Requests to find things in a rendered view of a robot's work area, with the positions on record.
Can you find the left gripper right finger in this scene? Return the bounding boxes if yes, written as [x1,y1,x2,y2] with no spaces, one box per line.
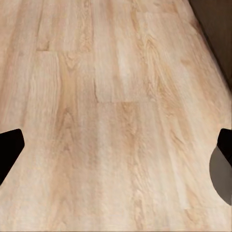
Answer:
[217,128,232,166]

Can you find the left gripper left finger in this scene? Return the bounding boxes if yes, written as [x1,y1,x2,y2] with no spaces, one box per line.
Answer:
[0,129,25,185]

